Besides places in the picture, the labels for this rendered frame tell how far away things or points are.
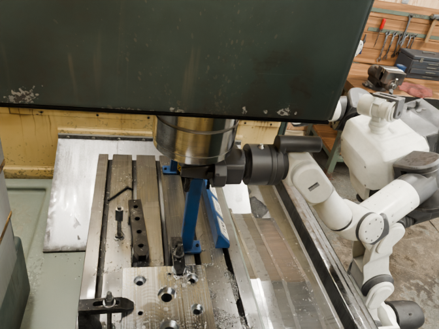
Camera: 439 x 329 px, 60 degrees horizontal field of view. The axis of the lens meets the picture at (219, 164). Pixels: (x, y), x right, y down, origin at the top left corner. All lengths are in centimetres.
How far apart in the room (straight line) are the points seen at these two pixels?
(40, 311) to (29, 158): 80
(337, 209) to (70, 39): 66
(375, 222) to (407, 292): 189
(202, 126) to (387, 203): 59
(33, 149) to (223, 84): 153
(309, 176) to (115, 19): 48
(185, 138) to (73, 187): 118
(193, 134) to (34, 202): 143
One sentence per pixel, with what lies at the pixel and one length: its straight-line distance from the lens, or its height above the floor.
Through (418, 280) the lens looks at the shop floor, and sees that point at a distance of 299.
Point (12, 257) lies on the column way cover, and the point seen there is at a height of 94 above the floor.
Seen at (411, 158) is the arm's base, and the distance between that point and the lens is 120.
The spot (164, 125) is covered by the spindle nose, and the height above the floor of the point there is 152.
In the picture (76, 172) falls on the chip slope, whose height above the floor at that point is 78.
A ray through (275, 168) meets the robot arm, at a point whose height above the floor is 143.
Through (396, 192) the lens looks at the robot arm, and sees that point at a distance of 109.
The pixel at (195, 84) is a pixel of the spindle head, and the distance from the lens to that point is 55.
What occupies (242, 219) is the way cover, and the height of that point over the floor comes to 71.
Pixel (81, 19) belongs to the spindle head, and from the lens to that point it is 53.
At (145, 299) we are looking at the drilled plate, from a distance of 105.
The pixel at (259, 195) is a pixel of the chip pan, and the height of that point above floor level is 65.
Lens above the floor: 184
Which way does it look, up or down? 33 degrees down
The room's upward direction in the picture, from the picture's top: 11 degrees clockwise
